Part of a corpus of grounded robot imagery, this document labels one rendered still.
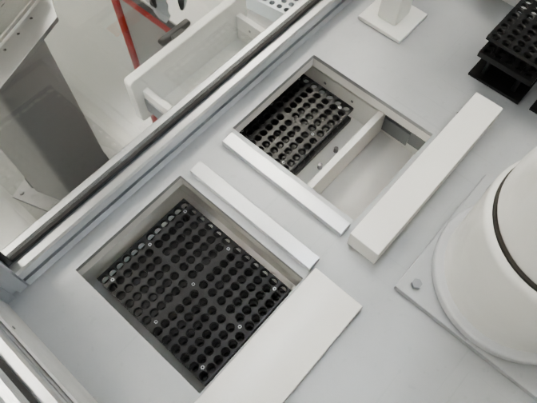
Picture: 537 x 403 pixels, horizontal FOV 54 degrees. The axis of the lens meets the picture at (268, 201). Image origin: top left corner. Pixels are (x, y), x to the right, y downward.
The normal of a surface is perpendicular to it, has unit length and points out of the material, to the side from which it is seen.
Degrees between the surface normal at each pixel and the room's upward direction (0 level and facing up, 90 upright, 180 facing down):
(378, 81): 0
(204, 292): 0
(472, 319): 90
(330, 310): 0
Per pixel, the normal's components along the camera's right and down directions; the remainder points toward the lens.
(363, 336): 0.00, -0.44
